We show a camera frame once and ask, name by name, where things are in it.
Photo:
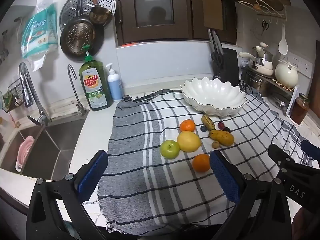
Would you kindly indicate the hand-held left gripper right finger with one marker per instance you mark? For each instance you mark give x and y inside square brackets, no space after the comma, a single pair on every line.
[225,177]

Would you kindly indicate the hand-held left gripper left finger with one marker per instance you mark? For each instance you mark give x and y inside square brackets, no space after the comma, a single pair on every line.
[92,175]

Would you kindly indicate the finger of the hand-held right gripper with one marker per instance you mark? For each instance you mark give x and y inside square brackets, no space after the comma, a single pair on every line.
[282,157]
[311,150]

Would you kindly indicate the large orange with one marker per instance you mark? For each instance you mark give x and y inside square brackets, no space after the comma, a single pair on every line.
[201,163]

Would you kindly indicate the yellow spotted mango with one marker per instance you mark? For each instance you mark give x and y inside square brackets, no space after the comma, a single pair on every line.
[221,137]

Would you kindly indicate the yellow lemon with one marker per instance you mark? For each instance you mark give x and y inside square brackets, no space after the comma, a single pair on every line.
[188,141]

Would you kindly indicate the green apple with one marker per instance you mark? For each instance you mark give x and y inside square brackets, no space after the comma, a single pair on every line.
[170,149]

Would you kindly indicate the small tangerine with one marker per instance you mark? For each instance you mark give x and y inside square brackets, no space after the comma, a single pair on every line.
[187,125]

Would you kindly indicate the white scalloped bowl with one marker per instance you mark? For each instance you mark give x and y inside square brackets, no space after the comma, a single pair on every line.
[212,97]

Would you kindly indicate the small brown round fruit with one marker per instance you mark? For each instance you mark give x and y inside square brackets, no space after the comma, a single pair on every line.
[215,144]

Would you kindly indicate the glass jar of sauce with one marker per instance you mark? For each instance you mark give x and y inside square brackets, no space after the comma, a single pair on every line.
[299,110]

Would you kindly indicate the dark purple grape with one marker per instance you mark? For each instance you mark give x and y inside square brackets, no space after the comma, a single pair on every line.
[226,130]

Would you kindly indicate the steel sink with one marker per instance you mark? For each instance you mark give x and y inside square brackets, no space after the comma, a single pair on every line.
[50,150]

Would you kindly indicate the red grape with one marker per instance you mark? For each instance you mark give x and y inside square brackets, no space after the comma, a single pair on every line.
[221,124]

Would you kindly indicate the dark blue plum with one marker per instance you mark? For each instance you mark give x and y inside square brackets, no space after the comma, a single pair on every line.
[203,128]

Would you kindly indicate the dark pan under rack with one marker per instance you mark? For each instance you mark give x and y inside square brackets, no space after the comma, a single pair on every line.
[281,102]

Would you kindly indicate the small spotted banana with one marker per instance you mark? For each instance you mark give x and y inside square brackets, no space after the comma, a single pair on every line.
[208,122]

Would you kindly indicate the grey checked cloth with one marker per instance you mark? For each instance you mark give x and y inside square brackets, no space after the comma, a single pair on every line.
[150,180]

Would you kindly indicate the metal counter rack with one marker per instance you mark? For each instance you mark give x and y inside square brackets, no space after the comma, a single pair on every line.
[280,92]

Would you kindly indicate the pink dishes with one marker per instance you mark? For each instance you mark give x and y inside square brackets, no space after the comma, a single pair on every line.
[23,152]

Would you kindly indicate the large steel pot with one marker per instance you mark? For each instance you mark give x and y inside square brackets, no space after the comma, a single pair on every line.
[257,82]

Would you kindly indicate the white round lidded pot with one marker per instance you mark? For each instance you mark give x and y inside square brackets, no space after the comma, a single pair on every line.
[286,75]

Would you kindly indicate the green dish soap bottle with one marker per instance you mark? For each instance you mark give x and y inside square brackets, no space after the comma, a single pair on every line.
[95,87]

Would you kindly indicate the thin gooseneck faucet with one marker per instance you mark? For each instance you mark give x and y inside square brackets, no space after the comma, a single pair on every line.
[75,87]

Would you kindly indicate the white blue pump bottle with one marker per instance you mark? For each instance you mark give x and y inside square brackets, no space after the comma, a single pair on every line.
[115,87]

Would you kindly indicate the black knife block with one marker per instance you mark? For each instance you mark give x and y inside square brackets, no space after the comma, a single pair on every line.
[227,65]

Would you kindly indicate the white rice spoon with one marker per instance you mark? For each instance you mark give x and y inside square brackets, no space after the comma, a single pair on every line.
[283,45]

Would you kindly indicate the chrome kitchen faucet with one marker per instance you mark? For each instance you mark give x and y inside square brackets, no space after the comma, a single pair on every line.
[25,80]

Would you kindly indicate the black kitchen scissors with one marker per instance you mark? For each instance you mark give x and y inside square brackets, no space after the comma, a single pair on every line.
[217,60]

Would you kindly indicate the small hanging scissors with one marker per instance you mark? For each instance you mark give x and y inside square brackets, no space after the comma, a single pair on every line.
[265,26]

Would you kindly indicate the perforated colander pan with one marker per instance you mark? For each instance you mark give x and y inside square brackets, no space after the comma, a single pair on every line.
[77,37]

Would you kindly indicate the plastic bag of cloths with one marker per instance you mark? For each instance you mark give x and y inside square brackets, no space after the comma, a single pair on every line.
[37,35]

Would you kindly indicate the small copper pot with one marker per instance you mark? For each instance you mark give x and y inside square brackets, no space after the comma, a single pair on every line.
[100,15]

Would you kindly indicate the brown window cabinet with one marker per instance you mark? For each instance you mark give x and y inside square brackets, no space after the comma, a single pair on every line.
[127,17]

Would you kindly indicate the white wall outlets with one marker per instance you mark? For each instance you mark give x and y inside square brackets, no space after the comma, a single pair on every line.
[302,65]

